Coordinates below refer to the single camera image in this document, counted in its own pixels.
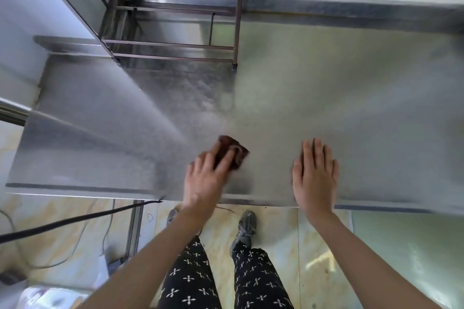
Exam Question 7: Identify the person's left hand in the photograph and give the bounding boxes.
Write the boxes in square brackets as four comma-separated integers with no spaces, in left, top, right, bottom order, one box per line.
[182,140,236,211]

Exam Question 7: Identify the steel door frame rail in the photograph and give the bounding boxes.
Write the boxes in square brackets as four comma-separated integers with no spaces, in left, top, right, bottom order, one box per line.
[0,98,31,126]

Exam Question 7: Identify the person's right hand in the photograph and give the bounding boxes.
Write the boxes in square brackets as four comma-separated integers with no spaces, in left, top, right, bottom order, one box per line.
[291,138,340,217]

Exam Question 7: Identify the white floor bag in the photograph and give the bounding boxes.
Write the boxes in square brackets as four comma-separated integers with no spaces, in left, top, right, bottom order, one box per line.
[18,283,91,309]

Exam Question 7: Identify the person's left forearm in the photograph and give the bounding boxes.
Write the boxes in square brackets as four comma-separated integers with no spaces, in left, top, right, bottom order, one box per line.
[78,207,218,309]

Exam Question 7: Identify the black patterned trousers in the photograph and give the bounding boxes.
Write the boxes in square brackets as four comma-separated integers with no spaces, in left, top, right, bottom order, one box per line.
[156,235,295,309]

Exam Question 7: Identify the brown cleaning cloth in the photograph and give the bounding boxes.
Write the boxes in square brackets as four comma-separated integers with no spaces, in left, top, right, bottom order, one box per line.
[213,135,250,171]

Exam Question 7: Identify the steel floor track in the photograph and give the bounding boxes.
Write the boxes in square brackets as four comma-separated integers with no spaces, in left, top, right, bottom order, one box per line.
[123,199,145,261]

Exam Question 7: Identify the dark metal wire rack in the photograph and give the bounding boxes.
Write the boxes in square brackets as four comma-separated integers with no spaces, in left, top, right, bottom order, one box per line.
[27,0,248,69]

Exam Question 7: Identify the person's right forearm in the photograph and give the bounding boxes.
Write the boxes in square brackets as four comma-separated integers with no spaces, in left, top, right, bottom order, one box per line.
[311,211,445,309]

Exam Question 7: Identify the stainless steel countertop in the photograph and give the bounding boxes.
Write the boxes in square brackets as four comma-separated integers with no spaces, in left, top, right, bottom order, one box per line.
[5,0,464,213]

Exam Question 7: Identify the black floor cable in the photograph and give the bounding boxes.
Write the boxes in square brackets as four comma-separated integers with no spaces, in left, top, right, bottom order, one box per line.
[0,198,162,244]

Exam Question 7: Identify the thin grey cable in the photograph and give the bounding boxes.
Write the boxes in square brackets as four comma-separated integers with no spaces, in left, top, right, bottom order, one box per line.
[0,207,116,269]

